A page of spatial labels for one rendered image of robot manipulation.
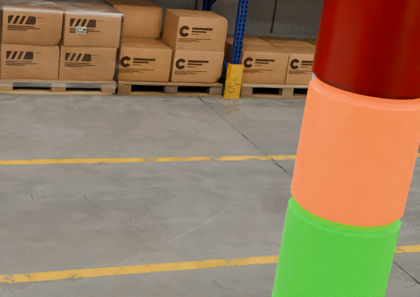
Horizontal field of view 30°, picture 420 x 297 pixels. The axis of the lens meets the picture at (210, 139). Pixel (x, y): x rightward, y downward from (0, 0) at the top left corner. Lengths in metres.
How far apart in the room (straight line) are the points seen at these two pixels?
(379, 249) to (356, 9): 0.10
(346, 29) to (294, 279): 0.11
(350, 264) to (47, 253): 4.69
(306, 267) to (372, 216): 0.04
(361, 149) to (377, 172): 0.01
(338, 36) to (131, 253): 4.78
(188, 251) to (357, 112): 4.88
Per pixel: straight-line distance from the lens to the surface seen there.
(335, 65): 0.31
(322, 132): 0.32
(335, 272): 0.34
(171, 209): 5.75
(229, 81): 8.68
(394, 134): 0.32
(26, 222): 5.39
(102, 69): 8.24
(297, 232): 0.34
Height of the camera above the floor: 2.35
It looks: 19 degrees down
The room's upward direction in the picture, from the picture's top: 8 degrees clockwise
